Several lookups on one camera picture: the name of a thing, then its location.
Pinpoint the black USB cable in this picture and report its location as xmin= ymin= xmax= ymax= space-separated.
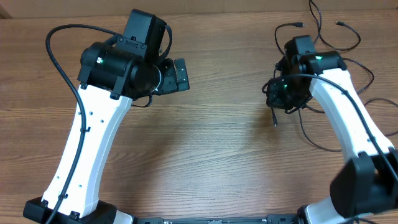
xmin=271 ymin=98 xmax=398 ymax=153

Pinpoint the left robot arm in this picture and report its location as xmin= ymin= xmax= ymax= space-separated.
xmin=23 ymin=9 xmax=190 ymax=223

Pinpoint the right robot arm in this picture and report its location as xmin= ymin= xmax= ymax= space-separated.
xmin=262 ymin=35 xmax=397 ymax=223

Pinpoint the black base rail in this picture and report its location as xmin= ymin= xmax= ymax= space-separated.
xmin=132 ymin=214 xmax=305 ymax=224

